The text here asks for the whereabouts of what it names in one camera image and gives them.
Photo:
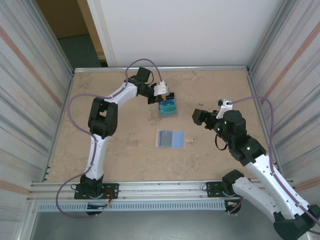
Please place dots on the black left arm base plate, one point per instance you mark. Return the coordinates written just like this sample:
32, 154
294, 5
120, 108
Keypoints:
112, 187

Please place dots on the aluminium table end rail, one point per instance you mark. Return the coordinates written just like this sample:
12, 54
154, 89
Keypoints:
190, 68

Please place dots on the teal credit card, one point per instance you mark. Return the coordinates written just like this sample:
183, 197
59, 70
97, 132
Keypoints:
168, 110

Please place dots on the grey metal shelf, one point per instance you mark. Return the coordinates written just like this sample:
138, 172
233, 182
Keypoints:
160, 227

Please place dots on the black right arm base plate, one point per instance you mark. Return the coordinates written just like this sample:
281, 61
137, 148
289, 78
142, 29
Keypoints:
211, 190

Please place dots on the aluminium table side rail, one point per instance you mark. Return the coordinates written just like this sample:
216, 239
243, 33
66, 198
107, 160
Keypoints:
70, 82
252, 82

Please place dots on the translucent corrugated side panel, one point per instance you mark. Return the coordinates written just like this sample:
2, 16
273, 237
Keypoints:
295, 100
25, 100

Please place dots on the blue VIP card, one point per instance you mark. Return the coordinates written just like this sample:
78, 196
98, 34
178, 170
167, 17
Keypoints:
166, 138

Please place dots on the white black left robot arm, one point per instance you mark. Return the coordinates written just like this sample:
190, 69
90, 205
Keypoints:
96, 157

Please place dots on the aluminium mounting rail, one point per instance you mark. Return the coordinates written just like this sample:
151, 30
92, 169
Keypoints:
160, 191

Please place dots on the blue green card box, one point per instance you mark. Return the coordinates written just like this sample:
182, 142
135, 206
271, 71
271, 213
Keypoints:
168, 115

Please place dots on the blue credit card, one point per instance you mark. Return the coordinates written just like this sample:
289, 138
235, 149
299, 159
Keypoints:
170, 102

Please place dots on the black credit card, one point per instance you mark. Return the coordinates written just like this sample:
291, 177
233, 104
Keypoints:
170, 95

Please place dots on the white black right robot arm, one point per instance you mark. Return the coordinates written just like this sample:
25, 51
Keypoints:
265, 175

